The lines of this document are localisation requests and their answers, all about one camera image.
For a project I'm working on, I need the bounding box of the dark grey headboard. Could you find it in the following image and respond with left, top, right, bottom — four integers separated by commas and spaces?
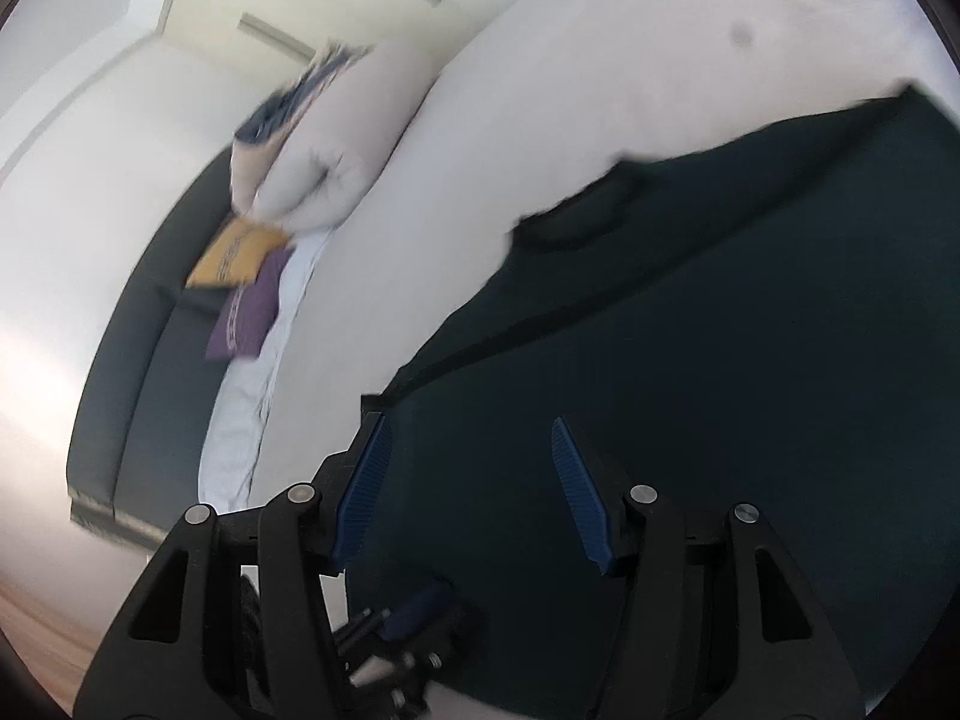
65, 151, 231, 551

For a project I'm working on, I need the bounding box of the dark green knit sweater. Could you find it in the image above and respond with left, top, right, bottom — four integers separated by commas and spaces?
347, 89, 958, 718

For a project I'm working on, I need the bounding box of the rolled beige duvet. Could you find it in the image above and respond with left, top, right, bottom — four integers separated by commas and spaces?
229, 39, 438, 234

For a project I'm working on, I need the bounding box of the yellow patterned pillow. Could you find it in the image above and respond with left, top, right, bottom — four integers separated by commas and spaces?
185, 218, 290, 288

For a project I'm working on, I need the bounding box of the white bed mattress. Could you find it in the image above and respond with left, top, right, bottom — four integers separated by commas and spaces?
251, 0, 958, 502

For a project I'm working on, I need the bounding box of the white bed pillow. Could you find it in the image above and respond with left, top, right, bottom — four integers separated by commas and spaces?
197, 227, 334, 514

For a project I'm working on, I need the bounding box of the purple patterned pillow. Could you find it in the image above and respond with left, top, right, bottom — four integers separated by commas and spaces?
205, 249, 295, 361

